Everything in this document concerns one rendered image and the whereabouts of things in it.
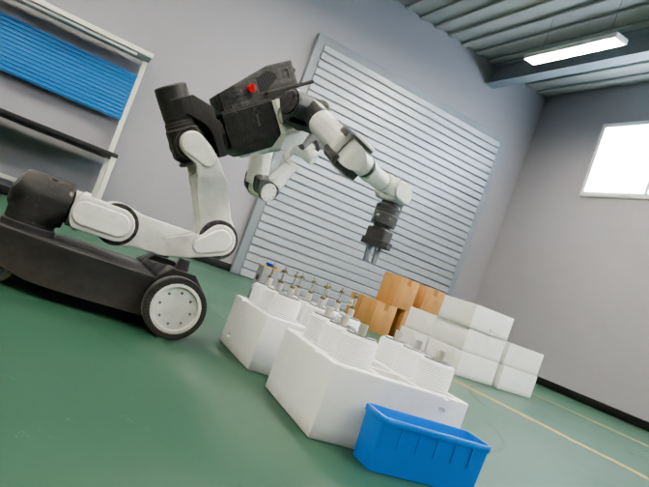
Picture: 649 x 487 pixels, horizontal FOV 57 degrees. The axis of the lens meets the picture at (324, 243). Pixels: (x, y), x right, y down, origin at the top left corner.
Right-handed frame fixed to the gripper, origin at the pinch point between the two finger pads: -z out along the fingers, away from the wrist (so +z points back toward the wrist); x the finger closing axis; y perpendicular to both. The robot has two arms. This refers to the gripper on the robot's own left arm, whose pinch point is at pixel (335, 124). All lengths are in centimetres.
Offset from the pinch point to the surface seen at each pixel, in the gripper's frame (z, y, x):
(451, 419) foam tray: 107, 11, 119
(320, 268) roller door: -194, -392, -226
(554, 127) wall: -572, -362, -85
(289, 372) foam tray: 121, 16, 78
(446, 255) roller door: -353, -459, -135
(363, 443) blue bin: 130, 24, 109
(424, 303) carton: -157, -316, -51
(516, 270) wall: -394, -480, -49
